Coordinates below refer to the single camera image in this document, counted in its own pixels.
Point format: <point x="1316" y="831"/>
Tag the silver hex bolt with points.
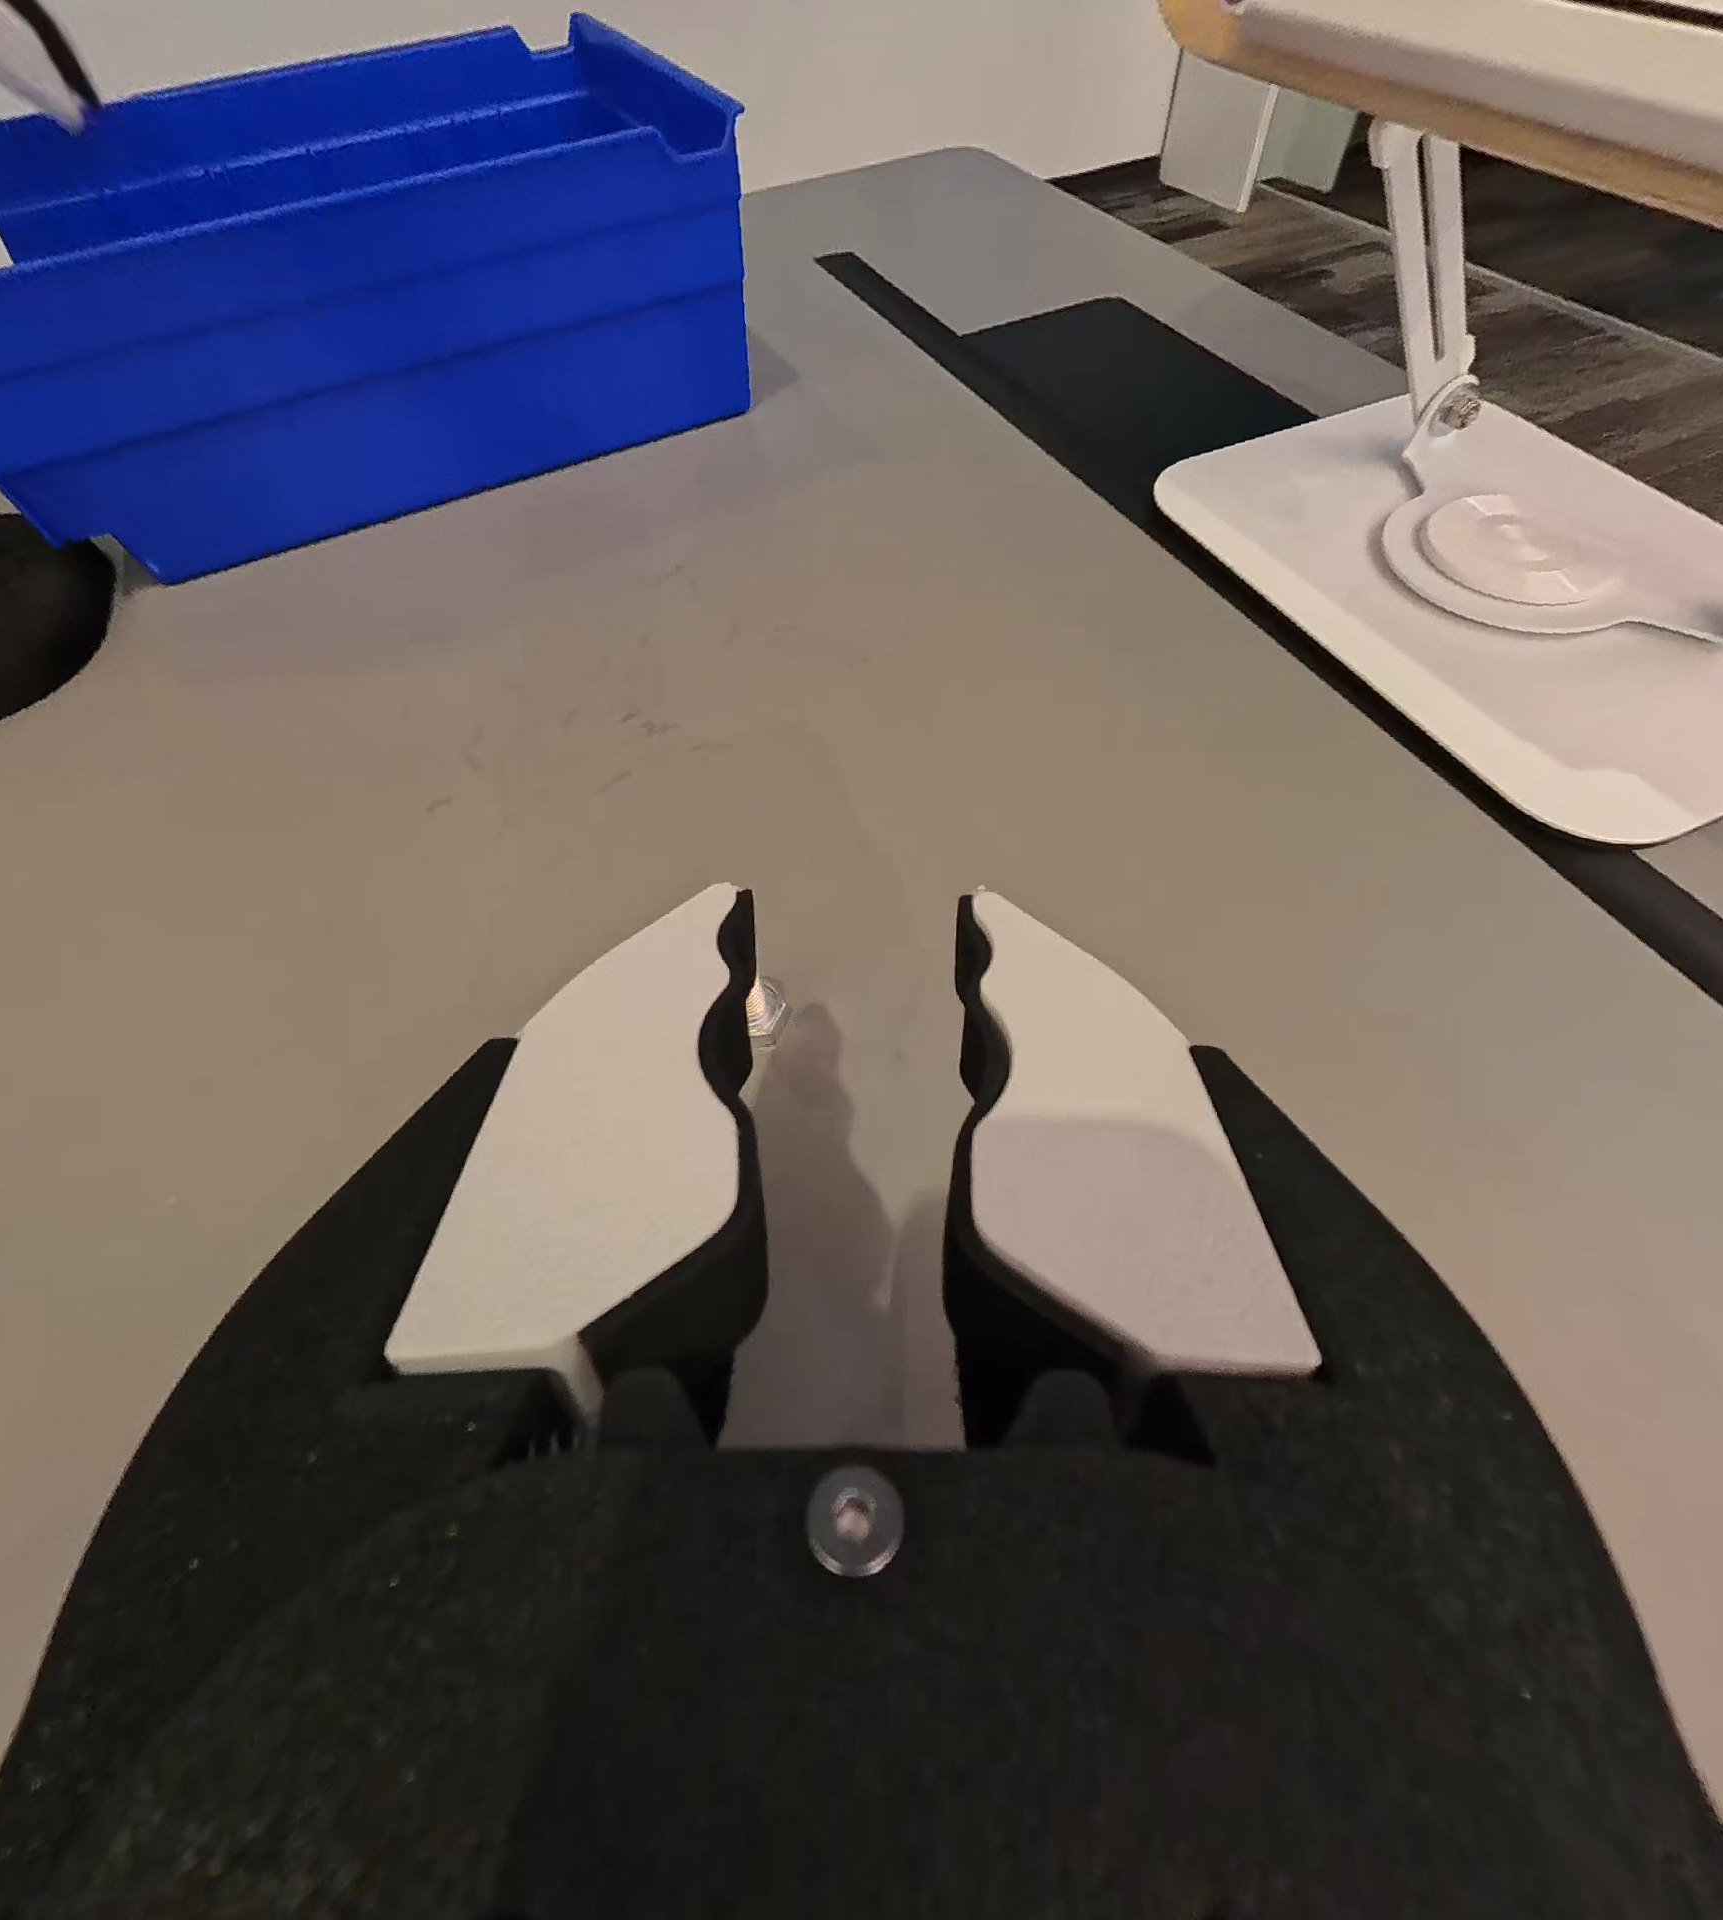
<point x="768" y="1020"/>

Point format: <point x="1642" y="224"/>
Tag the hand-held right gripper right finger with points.
<point x="1132" y="1200"/>

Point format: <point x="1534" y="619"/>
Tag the wood and white document stand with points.
<point x="1522" y="704"/>

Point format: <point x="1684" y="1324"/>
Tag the blue plastic bin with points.
<point x="350" y="405"/>

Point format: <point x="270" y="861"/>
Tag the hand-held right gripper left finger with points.
<point x="592" y="1170"/>

